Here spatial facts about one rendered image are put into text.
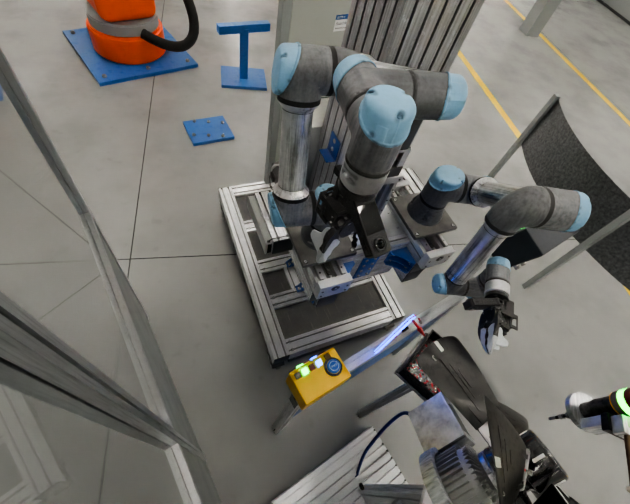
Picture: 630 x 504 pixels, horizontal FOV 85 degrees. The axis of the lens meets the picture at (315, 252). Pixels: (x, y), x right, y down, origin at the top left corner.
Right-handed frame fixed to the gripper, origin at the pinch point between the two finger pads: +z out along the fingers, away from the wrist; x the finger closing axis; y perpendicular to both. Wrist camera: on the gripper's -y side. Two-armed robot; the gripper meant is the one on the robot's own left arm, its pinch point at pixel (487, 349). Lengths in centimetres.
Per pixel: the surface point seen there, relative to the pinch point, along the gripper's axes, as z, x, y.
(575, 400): 20.1, -28.4, -1.2
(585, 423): 24.4, -29.6, -0.8
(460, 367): 9.3, 0.2, -7.7
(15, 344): 53, -53, -77
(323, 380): 24.6, 15.2, -39.8
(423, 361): 13.3, -1.0, -19.3
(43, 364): 53, -49, -77
